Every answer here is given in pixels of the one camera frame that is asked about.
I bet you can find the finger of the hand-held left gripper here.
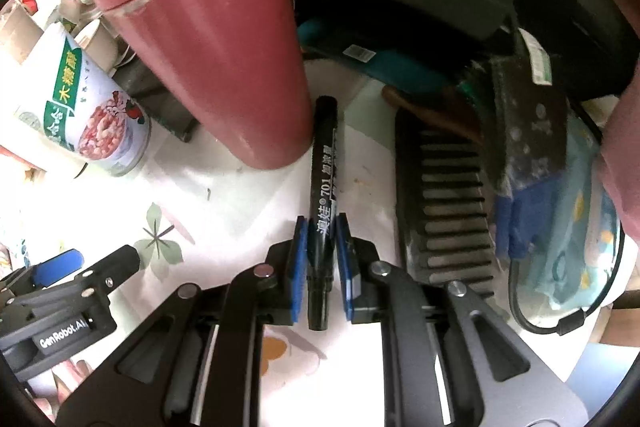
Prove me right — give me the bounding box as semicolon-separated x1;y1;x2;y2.
10;245;142;308
0;249;84;303

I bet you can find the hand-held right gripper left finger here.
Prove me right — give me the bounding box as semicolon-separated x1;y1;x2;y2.
55;216;310;427

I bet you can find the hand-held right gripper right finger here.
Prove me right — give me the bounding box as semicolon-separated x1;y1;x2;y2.
336;213;591;427

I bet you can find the black marker pen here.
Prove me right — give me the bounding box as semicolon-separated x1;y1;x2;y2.
306;96;340;332

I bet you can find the black comb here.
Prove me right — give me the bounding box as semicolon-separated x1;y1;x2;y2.
394;108;497;299

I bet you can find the white labelled food can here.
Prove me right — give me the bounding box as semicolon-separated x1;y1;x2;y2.
12;24;152;178

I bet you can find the teal flat case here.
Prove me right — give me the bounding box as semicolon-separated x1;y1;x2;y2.
299;19;453;95

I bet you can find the dark glitter blue pouch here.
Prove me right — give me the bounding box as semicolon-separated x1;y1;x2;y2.
491;56;569;260

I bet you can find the dark red thermos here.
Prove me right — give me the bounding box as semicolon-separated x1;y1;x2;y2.
61;0;316;170

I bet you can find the light blue patterned pouch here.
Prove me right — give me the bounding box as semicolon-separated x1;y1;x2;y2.
527;116;622;309

